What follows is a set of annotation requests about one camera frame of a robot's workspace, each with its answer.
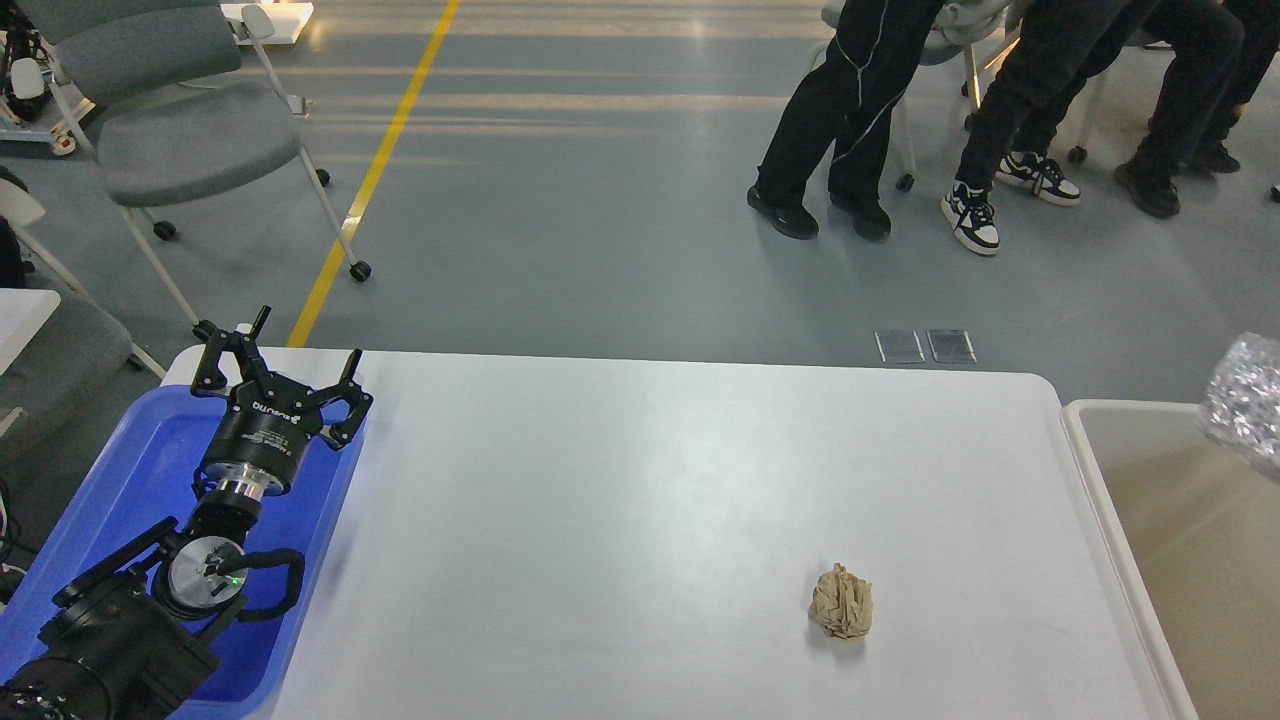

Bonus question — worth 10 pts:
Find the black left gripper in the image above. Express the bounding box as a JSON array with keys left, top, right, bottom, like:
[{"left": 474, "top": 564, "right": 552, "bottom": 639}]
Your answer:
[{"left": 189, "top": 306, "right": 372, "bottom": 502}]

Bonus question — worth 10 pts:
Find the silver foil bag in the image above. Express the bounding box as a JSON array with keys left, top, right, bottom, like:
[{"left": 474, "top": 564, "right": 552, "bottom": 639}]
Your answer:
[{"left": 1197, "top": 332, "right": 1279, "bottom": 483}]

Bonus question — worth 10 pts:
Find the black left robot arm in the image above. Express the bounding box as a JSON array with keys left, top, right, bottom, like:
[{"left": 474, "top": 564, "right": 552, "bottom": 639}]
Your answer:
[{"left": 3, "top": 311, "right": 372, "bottom": 719}]

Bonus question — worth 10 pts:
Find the blue plastic tray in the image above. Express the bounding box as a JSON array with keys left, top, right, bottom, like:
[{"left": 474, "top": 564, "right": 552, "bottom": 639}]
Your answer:
[{"left": 1, "top": 386, "right": 364, "bottom": 719}]

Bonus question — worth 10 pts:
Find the grey chair at left edge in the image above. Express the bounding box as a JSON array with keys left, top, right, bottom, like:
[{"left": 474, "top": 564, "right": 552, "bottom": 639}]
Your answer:
[{"left": 1, "top": 199, "right": 163, "bottom": 466}]

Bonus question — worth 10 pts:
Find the white side table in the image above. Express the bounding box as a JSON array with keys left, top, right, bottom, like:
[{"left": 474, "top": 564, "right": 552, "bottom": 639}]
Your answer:
[{"left": 1, "top": 288, "right": 61, "bottom": 374}]

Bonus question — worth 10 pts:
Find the white equipment base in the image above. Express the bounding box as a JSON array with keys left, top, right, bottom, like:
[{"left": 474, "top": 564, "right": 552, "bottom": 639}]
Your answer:
[{"left": 221, "top": 1, "right": 315, "bottom": 46}]

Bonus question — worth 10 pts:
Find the crumpled brown paper ball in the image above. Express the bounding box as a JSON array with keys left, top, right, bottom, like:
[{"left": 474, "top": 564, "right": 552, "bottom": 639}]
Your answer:
[{"left": 809, "top": 562, "right": 876, "bottom": 642}]

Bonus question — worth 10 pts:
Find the left metal floor plate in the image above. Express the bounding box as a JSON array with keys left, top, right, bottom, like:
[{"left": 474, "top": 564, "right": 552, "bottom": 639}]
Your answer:
[{"left": 874, "top": 329, "right": 925, "bottom": 365}]

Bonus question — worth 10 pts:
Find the metal floor plate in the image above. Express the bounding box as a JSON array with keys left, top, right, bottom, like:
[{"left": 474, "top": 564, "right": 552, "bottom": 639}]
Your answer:
[
  {"left": 874, "top": 329, "right": 925, "bottom": 365},
  {"left": 925, "top": 329, "right": 978, "bottom": 365}
]

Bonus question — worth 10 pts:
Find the person in black striped trousers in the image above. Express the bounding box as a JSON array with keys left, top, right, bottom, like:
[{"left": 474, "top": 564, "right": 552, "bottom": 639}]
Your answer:
[{"left": 748, "top": 1, "right": 943, "bottom": 241}]

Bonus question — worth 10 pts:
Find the right metal floor plate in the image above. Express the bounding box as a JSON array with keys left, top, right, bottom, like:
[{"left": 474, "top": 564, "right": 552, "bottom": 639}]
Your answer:
[{"left": 925, "top": 329, "right": 978, "bottom": 365}]

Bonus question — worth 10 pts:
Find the white swivel chair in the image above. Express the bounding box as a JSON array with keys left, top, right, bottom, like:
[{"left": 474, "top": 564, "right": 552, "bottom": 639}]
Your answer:
[{"left": 820, "top": 0, "right": 1101, "bottom": 193}]

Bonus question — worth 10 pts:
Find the person with black-white sneakers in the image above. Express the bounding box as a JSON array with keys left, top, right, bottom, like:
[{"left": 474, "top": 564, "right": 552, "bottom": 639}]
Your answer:
[{"left": 940, "top": 1, "right": 1156, "bottom": 256}]

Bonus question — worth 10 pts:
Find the beige plastic bin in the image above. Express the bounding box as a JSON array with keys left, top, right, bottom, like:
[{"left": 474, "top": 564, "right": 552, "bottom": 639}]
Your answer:
[{"left": 1062, "top": 400, "right": 1279, "bottom": 719}]

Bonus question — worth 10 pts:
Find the seated person in dark trousers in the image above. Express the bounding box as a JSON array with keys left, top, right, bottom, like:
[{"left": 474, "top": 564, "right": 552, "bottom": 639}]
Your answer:
[{"left": 1114, "top": 1, "right": 1279, "bottom": 219}]

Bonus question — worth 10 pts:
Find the grey chair with white frame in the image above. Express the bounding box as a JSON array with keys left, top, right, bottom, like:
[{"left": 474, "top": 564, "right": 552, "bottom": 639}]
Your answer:
[{"left": 19, "top": 1, "right": 342, "bottom": 322}]

